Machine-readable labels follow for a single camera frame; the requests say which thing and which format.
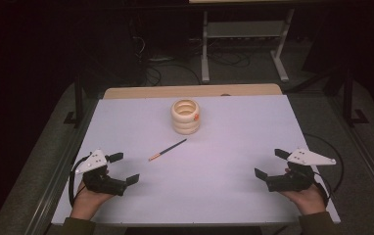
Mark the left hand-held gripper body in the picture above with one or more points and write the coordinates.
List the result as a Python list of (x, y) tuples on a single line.
[(100, 184)]

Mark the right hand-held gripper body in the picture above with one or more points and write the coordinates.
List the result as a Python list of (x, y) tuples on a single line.
[(292, 182)]

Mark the dark pencil with orange end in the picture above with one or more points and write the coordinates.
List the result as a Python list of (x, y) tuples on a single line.
[(167, 150)]

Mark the person's left hand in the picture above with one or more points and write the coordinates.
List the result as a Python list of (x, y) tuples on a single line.
[(85, 204)]

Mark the person's right hand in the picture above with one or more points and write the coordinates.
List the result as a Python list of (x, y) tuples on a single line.
[(309, 200)]

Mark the white board sheet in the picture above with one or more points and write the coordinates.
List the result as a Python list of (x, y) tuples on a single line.
[(224, 147)]

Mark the cream ribbed pen holder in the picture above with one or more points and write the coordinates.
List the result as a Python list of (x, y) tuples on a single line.
[(185, 124)]

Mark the wooden table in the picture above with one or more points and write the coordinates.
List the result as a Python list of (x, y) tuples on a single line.
[(191, 90)]

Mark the black metal post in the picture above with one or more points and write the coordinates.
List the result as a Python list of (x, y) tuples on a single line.
[(79, 98), (348, 98)]

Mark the white metal desk frame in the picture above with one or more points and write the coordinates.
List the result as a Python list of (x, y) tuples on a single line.
[(204, 49)]

